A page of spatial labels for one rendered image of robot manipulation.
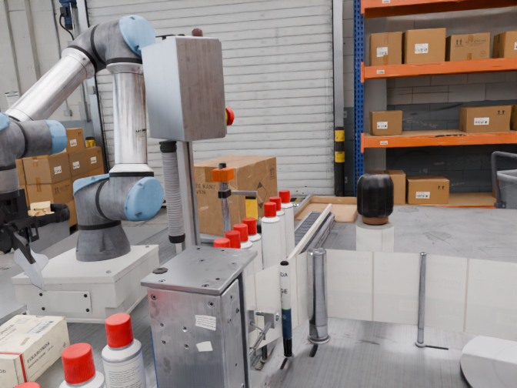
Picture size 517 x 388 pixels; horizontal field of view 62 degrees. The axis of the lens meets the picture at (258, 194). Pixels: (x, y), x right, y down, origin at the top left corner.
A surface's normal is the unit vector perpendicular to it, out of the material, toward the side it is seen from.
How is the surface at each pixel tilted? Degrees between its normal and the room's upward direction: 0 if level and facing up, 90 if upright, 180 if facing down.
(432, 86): 90
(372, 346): 0
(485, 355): 0
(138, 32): 79
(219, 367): 90
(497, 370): 0
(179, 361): 90
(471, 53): 91
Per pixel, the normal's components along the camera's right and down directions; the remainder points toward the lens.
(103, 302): -0.16, 0.22
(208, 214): -0.52, 0.21
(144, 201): 0.88, 0.13
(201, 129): 0.58, 0.15
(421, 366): -0.05, -0.98
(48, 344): 0.99, -0.01
